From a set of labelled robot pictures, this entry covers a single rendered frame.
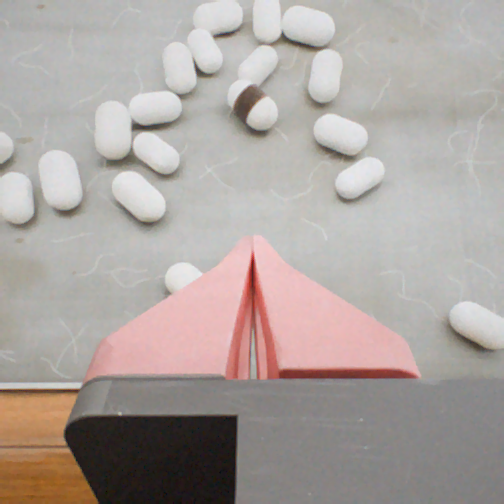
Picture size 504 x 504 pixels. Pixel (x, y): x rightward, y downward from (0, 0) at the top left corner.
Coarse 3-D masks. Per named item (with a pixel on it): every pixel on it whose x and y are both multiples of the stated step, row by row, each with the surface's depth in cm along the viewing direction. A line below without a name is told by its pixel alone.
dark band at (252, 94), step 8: (248, 88) 25; (256, 88) 25; (240, 96) 25; (248, 96) 25; (256, 96) 25; (264, 96) 25; (240, 104) 25; (248, 104) 25; (240, 112) 25; (248, 112) 25
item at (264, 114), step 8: (240, 80) 25; (248, 80) 25; (232, 88) 25; (240, 88) 25; (232, 96) 25; (232, 104) 25; (256, 104) 24; (264, 104) 24; (272, 104) 25; (256, 112) 25; (264, 112) 25; (272, 112) 25; (248, 120) 25; (256, 120) 25; (264, 120) 25; (272, 120) 25; (256, 128) 25; (264, 128) 25
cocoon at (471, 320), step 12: (456, 312) 22; (468, 312) 22; (480, 312) 22; (492, 312) 22; (456, 324) 22; (468, 324) 22; (480, 324) 21; (492, 324) 21; (468, 336) 22; (480, 336) 22; (492, 336) 21; (492, 348) 22
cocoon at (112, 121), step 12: (108, 108) 24; (120, 108) 25; (96, 120) 25; (108, 120) 24; (120, 120) 25; (96, 132) 24; (108, 132) 24; (120, 132) 24; (96, 144) 24; (108, 144) 24; (120, 144) 24; (108, 156) 25; (120, 156) 25
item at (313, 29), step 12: (288, 12) 26; (300, 12) 26; (312, 12) 26; (288, 24) 27; (300, 24) 26; (312, 24) 26; (324, 24) 26; (288, 36) 27; (300, 36) 27; (312, 36) 27; (324, 36) 26
